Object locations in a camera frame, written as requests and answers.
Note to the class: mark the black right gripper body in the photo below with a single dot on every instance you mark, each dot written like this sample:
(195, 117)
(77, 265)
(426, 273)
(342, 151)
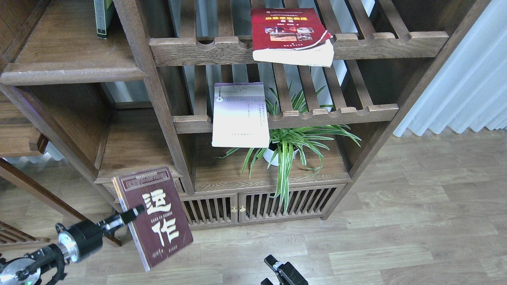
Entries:
(288, 275)

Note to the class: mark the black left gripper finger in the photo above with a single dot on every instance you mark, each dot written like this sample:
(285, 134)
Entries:
(131, 214)

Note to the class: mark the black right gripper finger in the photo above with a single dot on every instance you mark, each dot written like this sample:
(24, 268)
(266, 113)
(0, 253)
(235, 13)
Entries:
(273, 263)

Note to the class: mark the red paperback book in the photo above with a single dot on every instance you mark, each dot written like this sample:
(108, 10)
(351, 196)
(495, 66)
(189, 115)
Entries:
(290, 36)

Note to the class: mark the dark maroon hardcover book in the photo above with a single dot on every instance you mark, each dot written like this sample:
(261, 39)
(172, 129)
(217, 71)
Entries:
(162, 229)

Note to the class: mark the dark wooden bookshelf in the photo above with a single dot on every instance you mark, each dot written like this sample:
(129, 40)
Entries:
(142, 98)

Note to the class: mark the white lavender paperback book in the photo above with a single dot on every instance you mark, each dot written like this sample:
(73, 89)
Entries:
(240, 116)

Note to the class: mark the white pleated curtain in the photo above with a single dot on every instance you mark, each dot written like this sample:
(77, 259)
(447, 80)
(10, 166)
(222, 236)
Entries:
(470, 90)

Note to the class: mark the white plant pot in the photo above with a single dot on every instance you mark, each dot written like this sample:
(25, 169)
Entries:
(271, 156)

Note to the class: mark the green spider plant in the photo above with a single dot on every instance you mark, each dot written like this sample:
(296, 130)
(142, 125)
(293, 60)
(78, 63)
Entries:
(295, 140)

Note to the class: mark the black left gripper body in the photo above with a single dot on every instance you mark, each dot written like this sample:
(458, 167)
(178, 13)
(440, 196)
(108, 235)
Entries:
(83, 238)

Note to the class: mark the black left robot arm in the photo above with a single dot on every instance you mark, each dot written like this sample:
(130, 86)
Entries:
(28, 269)

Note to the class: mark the green spine book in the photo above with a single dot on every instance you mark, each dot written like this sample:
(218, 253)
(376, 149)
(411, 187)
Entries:
(104, 11)

